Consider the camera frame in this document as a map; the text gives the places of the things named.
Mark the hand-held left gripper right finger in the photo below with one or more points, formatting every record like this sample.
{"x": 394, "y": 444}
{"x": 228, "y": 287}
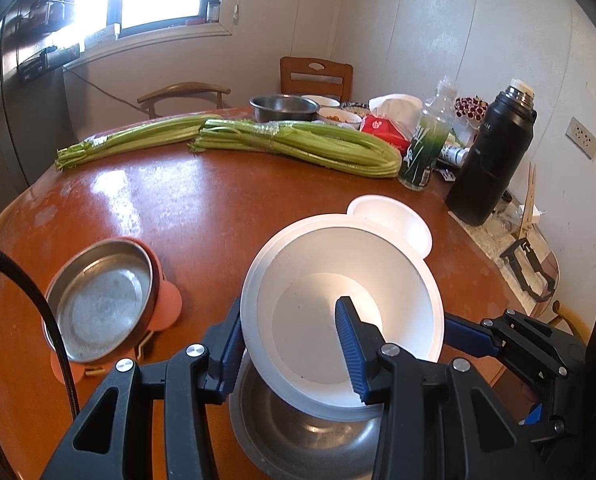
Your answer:
{"x": 350, "y": 350}

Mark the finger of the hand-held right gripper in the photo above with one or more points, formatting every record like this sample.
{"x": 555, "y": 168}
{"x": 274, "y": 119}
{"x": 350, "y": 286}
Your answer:
{"x": 540, "y": 420}
{"x": 468, "y": 336}

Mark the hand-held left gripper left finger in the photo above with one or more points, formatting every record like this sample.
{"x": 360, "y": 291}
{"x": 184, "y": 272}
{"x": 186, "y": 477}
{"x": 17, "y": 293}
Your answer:
{"x": 230, "y": 355}

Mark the paper bowl white inside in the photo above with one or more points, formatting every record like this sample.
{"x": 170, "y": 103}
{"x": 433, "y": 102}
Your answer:
{"x": 303, "y": 320}
{"x": 398, "y": 220}

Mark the large stainless steel bowl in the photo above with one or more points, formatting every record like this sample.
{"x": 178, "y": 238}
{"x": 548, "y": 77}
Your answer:
{"x": 298, "y": 435}

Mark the round metal pan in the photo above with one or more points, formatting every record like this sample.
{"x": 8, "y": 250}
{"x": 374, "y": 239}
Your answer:
{"x": 103, "y": 305}

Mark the light wooden chair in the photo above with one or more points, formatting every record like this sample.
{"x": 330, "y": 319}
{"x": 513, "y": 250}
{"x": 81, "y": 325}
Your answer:
{"x": 570, "y": 317}

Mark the black folding stand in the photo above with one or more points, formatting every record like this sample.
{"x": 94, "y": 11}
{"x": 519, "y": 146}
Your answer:
{"x": 515, "y": 260}

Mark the wooden tongs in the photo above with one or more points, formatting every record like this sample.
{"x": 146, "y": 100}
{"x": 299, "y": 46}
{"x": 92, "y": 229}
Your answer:
{"x": 529, "y": 200}

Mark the black thermos flask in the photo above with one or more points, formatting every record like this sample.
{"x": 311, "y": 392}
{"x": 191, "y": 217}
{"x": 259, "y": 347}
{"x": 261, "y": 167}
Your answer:
{"x": 493, "y": 160}

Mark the small white bottle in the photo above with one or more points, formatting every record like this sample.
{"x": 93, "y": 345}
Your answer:
{"x": 453, "y": 155}

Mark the green drink bottle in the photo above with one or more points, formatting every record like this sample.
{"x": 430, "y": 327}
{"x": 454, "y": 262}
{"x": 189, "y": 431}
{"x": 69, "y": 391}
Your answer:
{"x": 420, "y": 155}

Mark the celery bunch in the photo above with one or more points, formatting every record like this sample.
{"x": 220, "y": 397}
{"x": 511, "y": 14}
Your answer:
{"x": 143, "y": 132}
{"x": 303, "y": 142}

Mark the red tissue pack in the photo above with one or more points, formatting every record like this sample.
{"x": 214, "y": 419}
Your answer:
{"x": 383, "y": 130}

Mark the cherry print item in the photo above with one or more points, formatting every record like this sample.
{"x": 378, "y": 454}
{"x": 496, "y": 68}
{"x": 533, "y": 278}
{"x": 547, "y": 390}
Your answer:
{"x": 470, "y": 108}

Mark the bowl with food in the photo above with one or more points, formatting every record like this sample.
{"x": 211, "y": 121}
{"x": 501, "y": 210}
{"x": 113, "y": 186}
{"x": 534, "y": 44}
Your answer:
{"x": 337, "y": 117}

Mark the white plastic bag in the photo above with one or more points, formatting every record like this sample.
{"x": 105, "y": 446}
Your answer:
{"x": 395, "y": 105}

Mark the patterned ceramic bowl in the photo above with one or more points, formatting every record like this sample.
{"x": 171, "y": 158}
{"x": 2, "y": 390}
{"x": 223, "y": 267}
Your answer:
{"x": 356, "y": 107}

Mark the white ceramic bowl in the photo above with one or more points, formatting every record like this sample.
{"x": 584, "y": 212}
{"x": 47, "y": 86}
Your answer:
{"x": 323, "y": 101}

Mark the deep stainless steel bowl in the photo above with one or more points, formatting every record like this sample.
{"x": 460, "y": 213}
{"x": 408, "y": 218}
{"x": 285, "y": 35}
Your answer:
{"x": 283, "y": 107}

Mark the dark wooden armchair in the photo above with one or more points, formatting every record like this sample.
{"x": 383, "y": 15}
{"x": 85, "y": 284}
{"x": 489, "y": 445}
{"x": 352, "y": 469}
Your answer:
{"x": 178, "y": 91}

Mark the brown wooden chair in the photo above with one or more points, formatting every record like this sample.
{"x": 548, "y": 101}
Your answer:
{"x": 315, "y": 72}

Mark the grey refrigerator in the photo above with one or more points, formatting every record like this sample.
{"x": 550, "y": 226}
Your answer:
{"x": 28, "y": 110}

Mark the red lid on windowsill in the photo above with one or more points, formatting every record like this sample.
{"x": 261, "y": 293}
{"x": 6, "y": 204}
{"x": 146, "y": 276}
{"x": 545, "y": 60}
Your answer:
{"x": 194, "y": 21}

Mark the small jar on windowsill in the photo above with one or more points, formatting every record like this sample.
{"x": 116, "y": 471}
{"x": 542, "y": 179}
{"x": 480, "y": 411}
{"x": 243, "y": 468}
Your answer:
{"x": 212, "y": 11}

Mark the black box on refrigerator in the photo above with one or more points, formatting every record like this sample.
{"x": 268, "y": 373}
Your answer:
{"x": 43, "y": 65}

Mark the white packet on windowsill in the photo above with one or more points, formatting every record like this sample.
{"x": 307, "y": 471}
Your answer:
{"x": 100, "y": 35}

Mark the white wall socket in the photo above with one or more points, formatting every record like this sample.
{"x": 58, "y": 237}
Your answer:
{"x": 584, "y": 136}

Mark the white wall switch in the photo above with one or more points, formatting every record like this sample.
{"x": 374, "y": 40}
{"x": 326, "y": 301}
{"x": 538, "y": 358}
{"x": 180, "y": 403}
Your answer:
{"x": 235, "y": 13}

